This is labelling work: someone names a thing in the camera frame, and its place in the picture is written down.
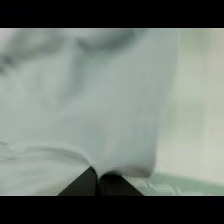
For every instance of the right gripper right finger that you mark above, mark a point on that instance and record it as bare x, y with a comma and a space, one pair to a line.
117, 186

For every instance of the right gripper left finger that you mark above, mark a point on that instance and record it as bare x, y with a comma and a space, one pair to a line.
84, 185

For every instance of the white shirt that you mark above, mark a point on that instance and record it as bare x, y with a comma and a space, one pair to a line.
83, 106

